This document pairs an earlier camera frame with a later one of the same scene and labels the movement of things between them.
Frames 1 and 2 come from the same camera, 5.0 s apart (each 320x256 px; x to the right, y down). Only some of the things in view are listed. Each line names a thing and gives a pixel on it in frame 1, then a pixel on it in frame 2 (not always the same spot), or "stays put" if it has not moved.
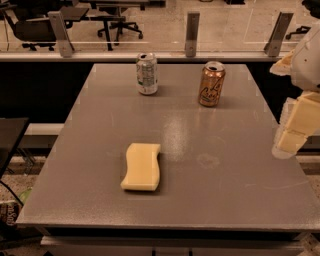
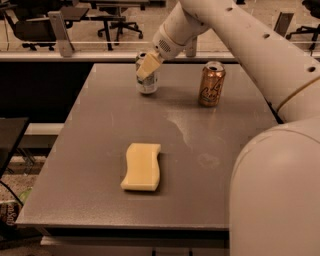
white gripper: (307, 68) to (164, 43)
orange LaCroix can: (212, 83) stays put
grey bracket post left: (62, 34) stays put
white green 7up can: (147, 76) stays put
